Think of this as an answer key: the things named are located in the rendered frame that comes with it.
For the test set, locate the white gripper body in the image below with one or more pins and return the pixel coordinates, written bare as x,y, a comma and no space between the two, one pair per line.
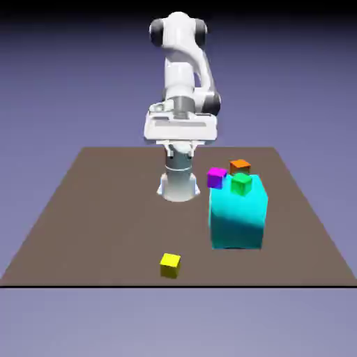
180,131

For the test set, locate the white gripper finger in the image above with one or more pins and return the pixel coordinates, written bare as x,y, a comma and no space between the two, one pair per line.
191,152
170,152

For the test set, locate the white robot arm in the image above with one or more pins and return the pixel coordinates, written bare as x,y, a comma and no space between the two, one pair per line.
178,55

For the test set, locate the small magenta cube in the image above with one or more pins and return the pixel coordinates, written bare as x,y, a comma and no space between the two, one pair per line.
216,178

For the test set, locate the small orange cube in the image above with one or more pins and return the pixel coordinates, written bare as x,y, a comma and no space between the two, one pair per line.
239,165

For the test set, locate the small green cube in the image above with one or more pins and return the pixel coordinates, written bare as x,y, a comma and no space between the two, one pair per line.
241,184

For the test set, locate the small yellow cube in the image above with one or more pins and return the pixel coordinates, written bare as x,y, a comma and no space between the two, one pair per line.
170,265

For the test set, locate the large cyan box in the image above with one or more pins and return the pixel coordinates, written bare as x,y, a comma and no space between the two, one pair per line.
237,217

